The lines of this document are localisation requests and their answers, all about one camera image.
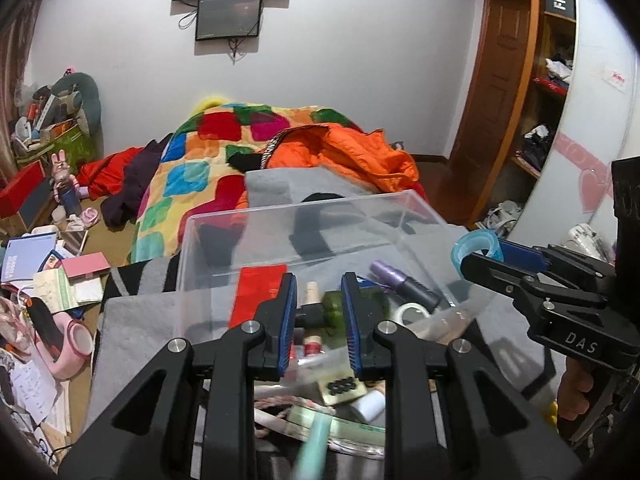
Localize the teal washi tape roll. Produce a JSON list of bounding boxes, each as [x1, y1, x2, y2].
[[450, 229, 503, 278]]

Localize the beige cosmetic tube red label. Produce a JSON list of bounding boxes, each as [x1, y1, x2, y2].
[[303, 282, 323, 356]]

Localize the clear plastic storage box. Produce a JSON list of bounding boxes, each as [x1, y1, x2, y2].
[[174, 188, 494, 461]]

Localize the red foil pouch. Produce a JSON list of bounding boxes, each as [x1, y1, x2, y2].
[[228, 264, 288, 328]]

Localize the green glass spray bottle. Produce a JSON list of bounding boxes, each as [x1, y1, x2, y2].
[[295, 286, 390, 333]]

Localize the white tape roll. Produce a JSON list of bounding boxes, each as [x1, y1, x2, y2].
[[392, 302, 431, 327]]

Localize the mahjong tile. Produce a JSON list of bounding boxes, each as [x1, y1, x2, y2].
[[317, 373, 368, 406]]

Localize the purple lipstick tube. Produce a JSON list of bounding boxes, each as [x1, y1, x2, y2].
[[370, 260, 442, 313]]

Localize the pale green tube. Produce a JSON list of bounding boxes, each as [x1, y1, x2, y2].
[[286, 404, 386, 449]]

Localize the mint green case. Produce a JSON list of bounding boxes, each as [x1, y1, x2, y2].
[[291, 413, 332, 480]]

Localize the white pen gold tip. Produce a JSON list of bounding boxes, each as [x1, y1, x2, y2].
[[254, 408, 300, 437]]

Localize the person right hand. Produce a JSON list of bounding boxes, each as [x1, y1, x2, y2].
[[556, 358, 593, 420]]

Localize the colourful patchwork quilt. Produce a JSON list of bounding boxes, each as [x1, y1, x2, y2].
[[129, 98, 359, 263]]

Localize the white wardrobe door hearts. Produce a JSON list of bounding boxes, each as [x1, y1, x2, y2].
[[509, 0, 639, 246]]

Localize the orange down jacket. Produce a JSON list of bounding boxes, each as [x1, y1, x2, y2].
[[262, 122, 426, 197]]

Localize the dark purple garment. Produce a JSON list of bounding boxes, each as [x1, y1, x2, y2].
[[101, 133, 171, 231]]

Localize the pink flat box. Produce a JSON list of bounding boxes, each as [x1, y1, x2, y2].
[[61, 252, 111, 281]]

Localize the wooden door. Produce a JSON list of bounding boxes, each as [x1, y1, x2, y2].
[[448, 0, 532, 224]]

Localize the red clothing pile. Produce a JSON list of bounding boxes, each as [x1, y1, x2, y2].
[[77, 148, 142, 200]]

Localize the pink rabbit figure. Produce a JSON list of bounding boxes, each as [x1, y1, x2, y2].
[[51, 150, 82, 217]]

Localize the green cardboard box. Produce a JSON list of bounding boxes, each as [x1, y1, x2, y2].
[[16, 126, 96, 172]]

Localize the wooden shelf unit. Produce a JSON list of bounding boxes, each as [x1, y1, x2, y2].
[[511, 0, 577, 179]]

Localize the blue notebook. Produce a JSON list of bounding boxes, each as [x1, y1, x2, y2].
[[1, 233, 56, 283]]

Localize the green neck pillow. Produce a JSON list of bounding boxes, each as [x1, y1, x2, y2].
[[51, 72, 101, 136]]

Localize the red gift box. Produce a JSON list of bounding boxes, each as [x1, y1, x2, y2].
[[0, 160, 44, 218]]

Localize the striped curtain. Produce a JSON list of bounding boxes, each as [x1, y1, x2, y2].
[[1, 0, 42, 184]]

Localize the small wall monitor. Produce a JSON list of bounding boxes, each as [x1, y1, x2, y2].
[[195, 0, 262, 41]]

